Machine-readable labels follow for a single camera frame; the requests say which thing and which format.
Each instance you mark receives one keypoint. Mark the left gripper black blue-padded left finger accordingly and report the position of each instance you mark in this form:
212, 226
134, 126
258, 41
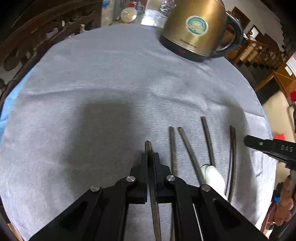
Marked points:
100, 213

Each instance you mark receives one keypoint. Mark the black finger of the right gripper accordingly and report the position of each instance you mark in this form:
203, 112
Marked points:
280, 150

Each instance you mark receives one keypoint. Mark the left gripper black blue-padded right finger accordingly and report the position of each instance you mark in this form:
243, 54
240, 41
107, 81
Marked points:
200, 213

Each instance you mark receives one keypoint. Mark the dark chopstick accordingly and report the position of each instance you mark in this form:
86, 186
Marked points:
192, 156
208, 141
232, 164
154, 205
174, 169

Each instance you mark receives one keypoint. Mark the person's right hand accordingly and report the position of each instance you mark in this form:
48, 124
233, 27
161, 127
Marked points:
283, 213

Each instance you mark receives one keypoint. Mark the white ceramic spoon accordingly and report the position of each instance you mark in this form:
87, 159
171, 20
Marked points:
214, 179

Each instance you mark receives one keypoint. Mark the grey table cloth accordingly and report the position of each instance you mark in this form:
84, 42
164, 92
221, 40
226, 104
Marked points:
85, 110

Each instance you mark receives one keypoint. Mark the wooden stair railing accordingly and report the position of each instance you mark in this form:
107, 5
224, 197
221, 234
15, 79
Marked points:
262, 52

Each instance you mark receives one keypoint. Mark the blue under cloth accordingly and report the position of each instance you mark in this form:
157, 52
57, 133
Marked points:
9, 102

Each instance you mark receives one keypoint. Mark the gold electric kettle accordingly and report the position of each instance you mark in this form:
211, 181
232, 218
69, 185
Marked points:
195, 29

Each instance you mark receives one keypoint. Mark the dark carved wooden sideboard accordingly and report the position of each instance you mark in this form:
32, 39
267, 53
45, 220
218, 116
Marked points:
42, 25

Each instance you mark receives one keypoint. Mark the white floor fan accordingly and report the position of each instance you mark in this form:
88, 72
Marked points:
128, 15

